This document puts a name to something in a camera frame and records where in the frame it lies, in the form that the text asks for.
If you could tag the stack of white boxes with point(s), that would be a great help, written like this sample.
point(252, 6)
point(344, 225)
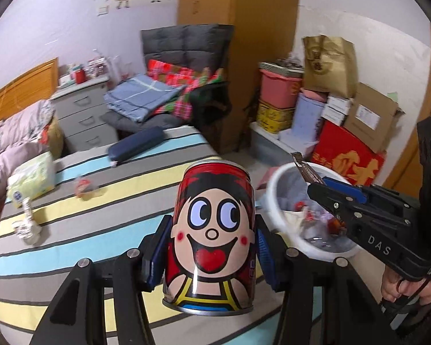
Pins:
point(337, 109)

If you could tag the wooden door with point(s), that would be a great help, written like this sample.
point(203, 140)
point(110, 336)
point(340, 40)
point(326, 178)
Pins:
point(413, 115)

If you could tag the clear plastic wrapper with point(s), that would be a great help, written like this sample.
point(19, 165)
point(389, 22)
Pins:
point(86, 188)

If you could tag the dark blue glasses case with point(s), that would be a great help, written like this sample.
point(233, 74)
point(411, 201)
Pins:
point(136, 147)

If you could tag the tall wooden wardrobe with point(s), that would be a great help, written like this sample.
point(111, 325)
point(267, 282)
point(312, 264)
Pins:
point(244, 43)

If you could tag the red cartoon milk can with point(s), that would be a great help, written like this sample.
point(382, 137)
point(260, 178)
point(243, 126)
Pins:
point(208, 222)

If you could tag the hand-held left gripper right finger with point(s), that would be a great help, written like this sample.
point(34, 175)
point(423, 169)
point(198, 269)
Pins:
point(265, 255)

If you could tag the person's right hand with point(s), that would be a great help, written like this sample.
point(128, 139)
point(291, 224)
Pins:
point(395, 284)

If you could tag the yellow pillow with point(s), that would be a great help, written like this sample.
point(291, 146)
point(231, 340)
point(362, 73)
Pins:
point(55, 138)

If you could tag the brown cardboard box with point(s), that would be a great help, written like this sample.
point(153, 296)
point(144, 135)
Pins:
point(373, 115)

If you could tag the wooden headboard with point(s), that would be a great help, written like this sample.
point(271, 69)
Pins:
point(18, 86)

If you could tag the grey nightstand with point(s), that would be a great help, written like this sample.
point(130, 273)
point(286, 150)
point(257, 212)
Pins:
point(82, 115)

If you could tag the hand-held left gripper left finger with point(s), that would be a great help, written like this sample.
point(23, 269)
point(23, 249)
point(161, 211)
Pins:
point(154, 255)

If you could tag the brown snack wrapper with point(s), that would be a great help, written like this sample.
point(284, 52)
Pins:
point(307, 172)

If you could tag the clear storage box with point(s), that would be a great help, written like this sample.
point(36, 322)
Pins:
point(273, 145)

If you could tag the green tissue pack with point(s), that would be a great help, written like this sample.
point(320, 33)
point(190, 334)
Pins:
point(32, 179)

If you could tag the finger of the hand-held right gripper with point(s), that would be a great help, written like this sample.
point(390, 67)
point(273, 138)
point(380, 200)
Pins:
point(373, 237)
point(348, 190)

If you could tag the yellow patterned box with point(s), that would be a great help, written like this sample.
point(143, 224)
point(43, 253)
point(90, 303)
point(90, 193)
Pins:
point(274, 116)

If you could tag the striped bed sheet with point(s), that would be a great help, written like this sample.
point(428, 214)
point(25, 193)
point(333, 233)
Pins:
point(111, 222)

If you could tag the crumpled white leaf-print bag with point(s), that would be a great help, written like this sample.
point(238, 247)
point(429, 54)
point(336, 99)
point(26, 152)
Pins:
point(294, 219)

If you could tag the pink storage bin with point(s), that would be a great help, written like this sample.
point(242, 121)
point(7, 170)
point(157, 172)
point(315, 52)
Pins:
point(280, 90)

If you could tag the red plaid blanket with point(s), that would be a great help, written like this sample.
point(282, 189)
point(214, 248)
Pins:
point(172, 75)

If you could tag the grey quilt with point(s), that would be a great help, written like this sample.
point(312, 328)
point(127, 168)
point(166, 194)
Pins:
point(18, 129)

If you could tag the brown paper bag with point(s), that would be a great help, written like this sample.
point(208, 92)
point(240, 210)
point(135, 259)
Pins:
point(330, 64)

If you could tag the folded blue cloth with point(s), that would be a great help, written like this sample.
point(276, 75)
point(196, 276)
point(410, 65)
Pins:
point(140, 95)

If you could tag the red gift box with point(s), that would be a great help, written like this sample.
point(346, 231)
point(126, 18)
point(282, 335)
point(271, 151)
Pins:
point(348, 158)

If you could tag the red cup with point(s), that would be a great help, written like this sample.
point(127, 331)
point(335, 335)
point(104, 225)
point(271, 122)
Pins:
point(80, 77)

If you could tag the grey cushioned chair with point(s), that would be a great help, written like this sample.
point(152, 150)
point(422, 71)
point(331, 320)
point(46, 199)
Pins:
point(186, 43)

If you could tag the crumpled silver wrapper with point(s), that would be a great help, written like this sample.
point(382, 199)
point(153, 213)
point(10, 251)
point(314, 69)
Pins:
point(27, 226)

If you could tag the clear plastic bottle red label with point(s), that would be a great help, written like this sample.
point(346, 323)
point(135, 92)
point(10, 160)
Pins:
point(319, 235)

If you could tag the light blue round container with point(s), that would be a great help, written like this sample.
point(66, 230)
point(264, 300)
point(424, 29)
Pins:
point(307, 118)

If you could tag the white trash basket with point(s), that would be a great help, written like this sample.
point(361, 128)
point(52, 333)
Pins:
point(276, 205)

